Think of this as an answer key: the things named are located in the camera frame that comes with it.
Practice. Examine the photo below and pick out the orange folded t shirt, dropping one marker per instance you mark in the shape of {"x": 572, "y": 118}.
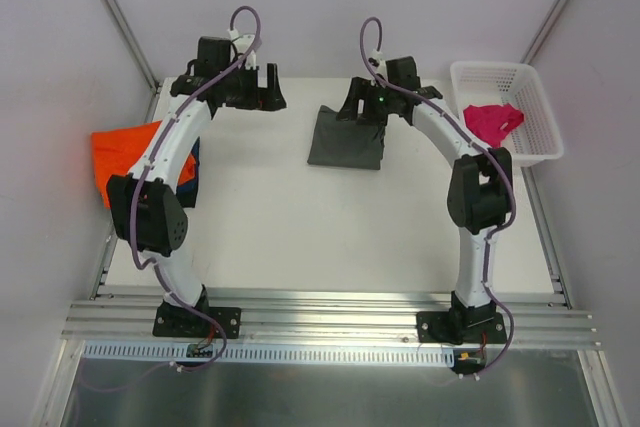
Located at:
{"x": 115, "y": 152}

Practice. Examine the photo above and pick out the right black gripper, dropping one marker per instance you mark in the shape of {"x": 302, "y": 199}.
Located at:
{"x": 361, "y": 104}

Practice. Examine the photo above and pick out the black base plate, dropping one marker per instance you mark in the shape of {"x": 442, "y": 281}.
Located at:
{"x": 441, "y": 327}
{"x": 176, "y": 322}

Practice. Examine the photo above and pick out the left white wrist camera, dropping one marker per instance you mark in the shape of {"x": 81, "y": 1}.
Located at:
{"x": 246, "y": 46}

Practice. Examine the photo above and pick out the right aluminium frame post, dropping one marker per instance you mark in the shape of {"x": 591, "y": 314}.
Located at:
{"x": 544, "y": 31}

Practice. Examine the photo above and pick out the left aluminium frame post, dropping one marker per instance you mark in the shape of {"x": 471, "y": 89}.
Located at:
{"x": 126, "y": 33}

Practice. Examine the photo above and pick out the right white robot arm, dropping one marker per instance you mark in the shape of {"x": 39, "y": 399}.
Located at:
{"x": 480, "y": 199}

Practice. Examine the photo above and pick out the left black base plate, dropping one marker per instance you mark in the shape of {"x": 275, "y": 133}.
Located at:
{"x": 176, "y": 322}

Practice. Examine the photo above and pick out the aluminium mounting rail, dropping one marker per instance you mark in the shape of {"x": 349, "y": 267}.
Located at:
{"x": 330, "y": 318}

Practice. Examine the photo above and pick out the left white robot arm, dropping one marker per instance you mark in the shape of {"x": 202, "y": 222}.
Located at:
{"x": 144, "y": 204}

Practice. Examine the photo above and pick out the magenta t shirt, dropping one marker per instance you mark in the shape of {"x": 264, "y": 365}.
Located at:
{"x": 493, "y": 123}

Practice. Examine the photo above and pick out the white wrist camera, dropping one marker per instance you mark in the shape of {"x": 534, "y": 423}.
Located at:
{"x": 246, "y": 46}
{"x": 377, "y": 62}

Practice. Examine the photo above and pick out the grey t shirt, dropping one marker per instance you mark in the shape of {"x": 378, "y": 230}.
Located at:
{"x": 345, "y": 144}

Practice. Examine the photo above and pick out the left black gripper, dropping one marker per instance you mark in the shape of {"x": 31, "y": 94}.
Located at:
{"x": 261, "y": 95}

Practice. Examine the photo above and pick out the aluminium frame post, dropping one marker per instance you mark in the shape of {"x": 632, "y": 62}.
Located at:
{"x": 544, "y": 31}
{"x": 126, "y": 33}

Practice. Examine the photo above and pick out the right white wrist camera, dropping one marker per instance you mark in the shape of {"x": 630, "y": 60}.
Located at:
{"x": 377, "y": 62}

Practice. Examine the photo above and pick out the navy folded t shirt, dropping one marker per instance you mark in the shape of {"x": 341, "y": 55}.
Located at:
{"x": 188, "y": 183}

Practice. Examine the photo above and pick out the white slotted cable duct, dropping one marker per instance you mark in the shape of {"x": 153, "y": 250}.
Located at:
{"x": 271, "y": 354}

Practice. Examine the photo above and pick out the white plastic basket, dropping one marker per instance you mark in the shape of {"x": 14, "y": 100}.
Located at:
{"x": 482, "y": 83}

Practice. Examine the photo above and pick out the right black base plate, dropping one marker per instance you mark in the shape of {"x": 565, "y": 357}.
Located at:
{"x": 441, "y": 327}

